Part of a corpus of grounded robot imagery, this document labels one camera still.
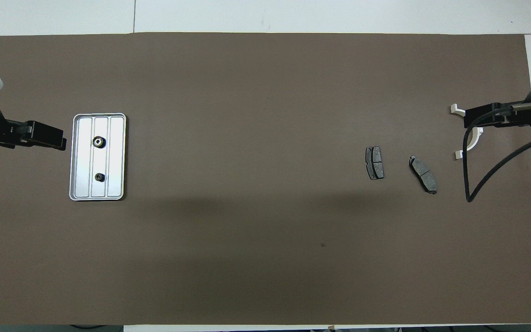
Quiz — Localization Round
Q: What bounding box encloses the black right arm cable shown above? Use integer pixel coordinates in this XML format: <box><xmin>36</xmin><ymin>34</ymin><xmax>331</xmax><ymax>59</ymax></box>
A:
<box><xmin>462</xmin><ymin>101</ymin><xmax>531</xmax><ymax>203</ymax></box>

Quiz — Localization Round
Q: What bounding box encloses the long grey brake pad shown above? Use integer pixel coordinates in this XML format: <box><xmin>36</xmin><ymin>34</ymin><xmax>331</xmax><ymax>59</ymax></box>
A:
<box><xmin>408</xmin><ymin>155</ymin><xmax>438</xmax><ymax>195</ymax></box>

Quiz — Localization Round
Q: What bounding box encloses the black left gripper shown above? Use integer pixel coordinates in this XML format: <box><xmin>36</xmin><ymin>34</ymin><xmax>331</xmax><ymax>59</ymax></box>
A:
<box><xmin>0</xmin><ymin>120</ymin><xmax>67</xmax><ymax>151</ymax></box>

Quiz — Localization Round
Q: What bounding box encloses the short grey brake pad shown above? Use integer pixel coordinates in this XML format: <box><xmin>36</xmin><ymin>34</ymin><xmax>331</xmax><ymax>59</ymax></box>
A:
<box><xmin>366</xmin><ymin>146</ymin><xmax>384</xmax><ymax>180</ymax></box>

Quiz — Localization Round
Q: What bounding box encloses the brown table mat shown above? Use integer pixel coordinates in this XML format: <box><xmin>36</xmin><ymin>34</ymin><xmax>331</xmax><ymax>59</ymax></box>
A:
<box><xmin>0</xmin><ymin>32</ymin><xmax>531</xmax><ymax>326</ymax></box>

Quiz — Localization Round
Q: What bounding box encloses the white semicircular bracket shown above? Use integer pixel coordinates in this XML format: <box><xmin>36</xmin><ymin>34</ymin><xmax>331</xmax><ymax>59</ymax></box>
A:
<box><xmin>450</xmin><ymin>104</ymin><xmax>484</xmax><ymax>160</ymax></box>

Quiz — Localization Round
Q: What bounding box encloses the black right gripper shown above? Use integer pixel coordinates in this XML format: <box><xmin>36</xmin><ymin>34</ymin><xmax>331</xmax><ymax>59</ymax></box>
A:
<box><xmin>465</xmin><ymin>103</ymin><xmax>530</xmax><ymax>129</ymax></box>

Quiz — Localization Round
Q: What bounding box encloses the silver metal tray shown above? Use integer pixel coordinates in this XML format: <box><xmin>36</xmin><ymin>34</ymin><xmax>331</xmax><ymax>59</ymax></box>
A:
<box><xmin>69</xmin><ymin>113</ymin><xmax>127</xmax><ymax>202</ymax></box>

